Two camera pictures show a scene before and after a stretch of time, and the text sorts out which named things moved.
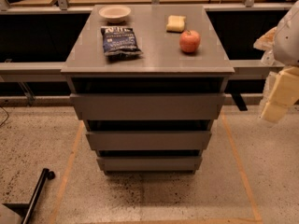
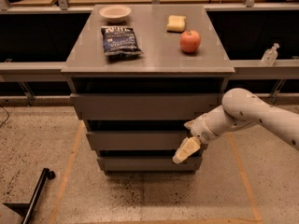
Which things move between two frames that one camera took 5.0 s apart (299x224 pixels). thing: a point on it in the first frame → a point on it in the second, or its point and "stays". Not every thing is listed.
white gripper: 287,42 → 202,129
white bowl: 115,13 stays
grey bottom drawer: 152,165 stays
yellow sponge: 176,23 stays
